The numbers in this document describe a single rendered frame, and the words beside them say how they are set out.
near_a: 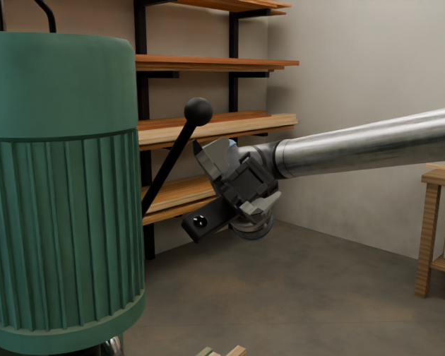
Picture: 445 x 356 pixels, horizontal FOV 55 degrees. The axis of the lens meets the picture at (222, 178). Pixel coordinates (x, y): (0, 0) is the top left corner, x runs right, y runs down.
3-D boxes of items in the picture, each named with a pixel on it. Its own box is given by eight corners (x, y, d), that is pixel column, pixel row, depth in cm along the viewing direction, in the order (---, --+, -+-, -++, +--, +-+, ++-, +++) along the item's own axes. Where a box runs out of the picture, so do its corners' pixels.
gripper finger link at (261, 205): (286, 189, 59) (263, 178, 68) (254, 217, 59) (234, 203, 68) (299, 205, 60) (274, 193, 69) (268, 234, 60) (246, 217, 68)
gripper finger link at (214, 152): (209, 114, 67) (237, 155, 72) (180, 139, 66) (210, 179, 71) (217, 120, 64) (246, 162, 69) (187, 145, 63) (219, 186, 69)
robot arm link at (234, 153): (229, 156, 104) (252, 200, 100) (189, 162, 97) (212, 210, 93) (248, 133, 98) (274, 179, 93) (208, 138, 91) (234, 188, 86)
